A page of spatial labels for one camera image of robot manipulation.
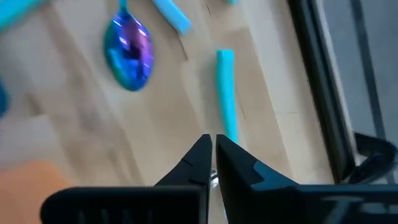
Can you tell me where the light blue handled spoon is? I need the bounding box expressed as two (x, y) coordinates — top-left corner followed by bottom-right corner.
(150, 0), (193, 35)

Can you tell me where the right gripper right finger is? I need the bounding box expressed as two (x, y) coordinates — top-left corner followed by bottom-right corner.
(215, 133), (398, 224)

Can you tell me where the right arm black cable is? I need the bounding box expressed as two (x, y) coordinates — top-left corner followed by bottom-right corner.
(348, 132), (398, 184)

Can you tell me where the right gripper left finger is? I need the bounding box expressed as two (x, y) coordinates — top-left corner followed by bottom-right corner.
(39, 133), (213, 224)

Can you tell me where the orange translucent plastic bin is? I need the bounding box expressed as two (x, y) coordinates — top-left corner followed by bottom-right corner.
(0, 160), (74, 224)

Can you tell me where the iridescent rainbow spoon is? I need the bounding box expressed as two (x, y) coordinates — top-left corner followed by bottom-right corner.
(102, 0), (155, 93)

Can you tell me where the black aluminium table frame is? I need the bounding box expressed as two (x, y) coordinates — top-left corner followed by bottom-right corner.
(287, 0), (358, 184)

